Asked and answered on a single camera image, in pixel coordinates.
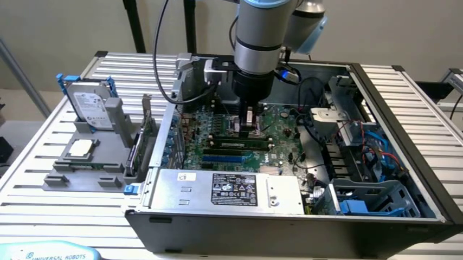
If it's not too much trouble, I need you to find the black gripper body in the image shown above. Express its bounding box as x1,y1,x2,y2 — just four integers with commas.
231,69,273,108

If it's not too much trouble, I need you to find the RAM stick with white label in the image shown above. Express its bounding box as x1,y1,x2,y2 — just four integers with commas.
212,141,271,151

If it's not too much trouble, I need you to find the green RAM stick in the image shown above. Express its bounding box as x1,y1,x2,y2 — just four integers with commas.
70,161,123,170

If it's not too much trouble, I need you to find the CPU socket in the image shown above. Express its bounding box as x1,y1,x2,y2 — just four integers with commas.
224,113,267,138

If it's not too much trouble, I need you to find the green motherboard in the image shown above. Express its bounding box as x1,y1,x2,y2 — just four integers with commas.
179,102,311,180

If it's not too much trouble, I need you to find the silver chipset heatsink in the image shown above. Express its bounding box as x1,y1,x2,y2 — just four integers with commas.
257,165,284,176

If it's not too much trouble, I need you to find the silver metal drive cage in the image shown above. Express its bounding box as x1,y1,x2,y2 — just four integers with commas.
309,75,377,144

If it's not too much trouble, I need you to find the silver power supply unit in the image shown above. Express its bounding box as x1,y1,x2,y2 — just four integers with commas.
143,168,305,216

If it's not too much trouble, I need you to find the black stand pole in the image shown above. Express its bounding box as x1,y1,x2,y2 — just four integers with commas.
121,0,147,54
183,0,199,54

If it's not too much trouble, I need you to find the blue case latch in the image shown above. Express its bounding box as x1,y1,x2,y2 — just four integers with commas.
123,183,141,196

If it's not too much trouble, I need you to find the black open PC case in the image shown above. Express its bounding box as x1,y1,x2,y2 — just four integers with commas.
124,53,463,255

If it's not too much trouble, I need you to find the grey and blue disk bay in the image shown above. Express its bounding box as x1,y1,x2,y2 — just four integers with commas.
323,178,423,218

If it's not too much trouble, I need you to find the silver CPU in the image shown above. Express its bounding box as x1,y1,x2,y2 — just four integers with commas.
66,139,99,158

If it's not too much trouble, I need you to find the grey parts rack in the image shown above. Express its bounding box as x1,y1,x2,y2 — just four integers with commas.
41,97,160,193

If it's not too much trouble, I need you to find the grey metal pole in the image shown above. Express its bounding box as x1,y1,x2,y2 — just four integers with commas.
0,37,52,119

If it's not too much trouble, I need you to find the black box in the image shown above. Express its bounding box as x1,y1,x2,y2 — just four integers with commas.
0,136,14,164

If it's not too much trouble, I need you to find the blue USB plug with wire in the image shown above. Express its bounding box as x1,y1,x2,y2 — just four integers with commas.
273,45,301,85

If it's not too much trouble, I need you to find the black wire bundle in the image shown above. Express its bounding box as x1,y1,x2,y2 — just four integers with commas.
295,76,329,128

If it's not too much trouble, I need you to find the thin black wire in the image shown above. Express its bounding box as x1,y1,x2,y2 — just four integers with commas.
292,152,309,171

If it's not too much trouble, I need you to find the graphics card with metal bracket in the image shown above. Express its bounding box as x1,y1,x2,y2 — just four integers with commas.
125,93,156,177

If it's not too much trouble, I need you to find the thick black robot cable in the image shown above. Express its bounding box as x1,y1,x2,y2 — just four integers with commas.
152,0,220,104

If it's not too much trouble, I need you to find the blue wire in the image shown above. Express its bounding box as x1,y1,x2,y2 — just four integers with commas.
363,129,393,176

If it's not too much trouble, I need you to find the red wire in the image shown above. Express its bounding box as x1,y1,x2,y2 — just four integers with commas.
375,151,403,170

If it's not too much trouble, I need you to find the hard disk with blue bracket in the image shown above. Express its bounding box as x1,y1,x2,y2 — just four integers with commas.
54,73,117,133

